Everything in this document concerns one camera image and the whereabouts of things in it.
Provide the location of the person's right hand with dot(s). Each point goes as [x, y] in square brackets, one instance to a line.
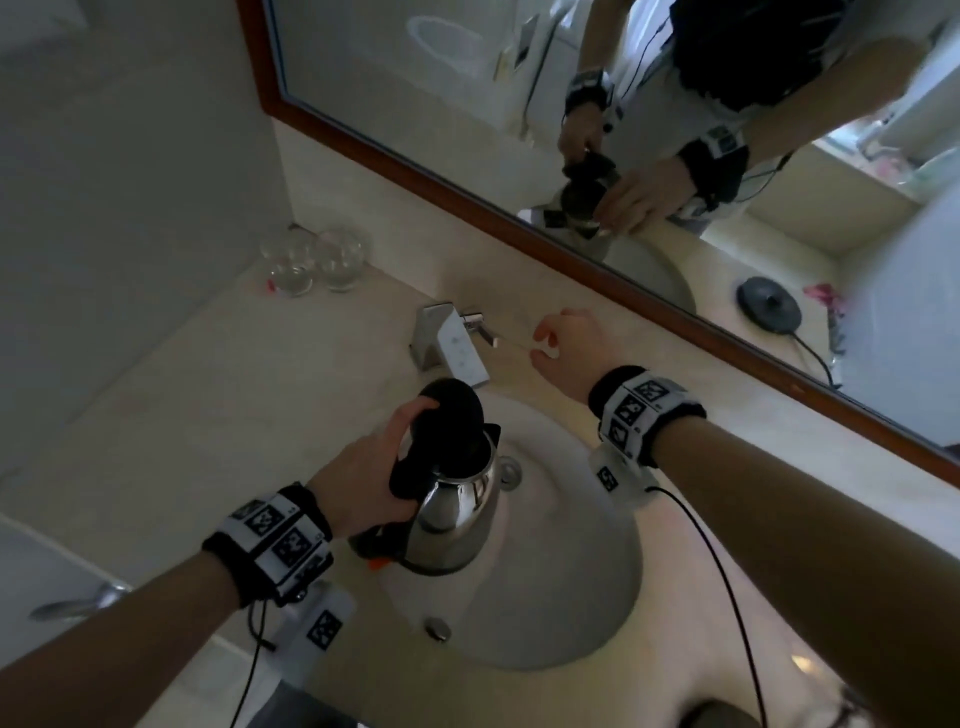
[589, 352]

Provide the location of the person's left hand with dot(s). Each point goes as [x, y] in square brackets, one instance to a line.
[352, 484]

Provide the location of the person's left thumb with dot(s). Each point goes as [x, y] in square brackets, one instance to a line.
[416, 412]

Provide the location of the person's right thumb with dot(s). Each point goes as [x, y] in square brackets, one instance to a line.
[544, 361]

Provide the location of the stainless steel electric kettle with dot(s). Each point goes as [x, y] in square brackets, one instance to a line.
[450, 510]

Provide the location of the person's right forearm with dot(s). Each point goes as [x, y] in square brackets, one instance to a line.
[810, 540]

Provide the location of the person's left forearm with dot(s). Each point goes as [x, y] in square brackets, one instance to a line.
[112, 652]

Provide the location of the chrome sink faucet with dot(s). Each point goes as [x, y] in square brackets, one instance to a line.
[450, 345]

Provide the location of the black marker wristband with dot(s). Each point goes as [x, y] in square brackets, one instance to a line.
[637, 409]
[270, 540]

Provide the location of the chrome sink drain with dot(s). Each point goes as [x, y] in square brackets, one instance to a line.
[508, 474]

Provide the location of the clear drinking glass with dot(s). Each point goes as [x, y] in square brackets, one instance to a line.
[289, 262]
[341, 259]

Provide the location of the white round sink basin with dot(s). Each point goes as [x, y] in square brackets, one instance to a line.
[555, 570]

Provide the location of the chrome overflow cap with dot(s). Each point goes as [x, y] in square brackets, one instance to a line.
[437, 628]

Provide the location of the black kettle base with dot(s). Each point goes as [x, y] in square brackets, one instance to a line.
[712, 714]

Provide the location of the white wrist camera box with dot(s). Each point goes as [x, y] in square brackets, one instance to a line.
[619, 472]
[319, 630]

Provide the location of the wood-framed wall mirror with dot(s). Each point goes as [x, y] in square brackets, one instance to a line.
[465, 97]

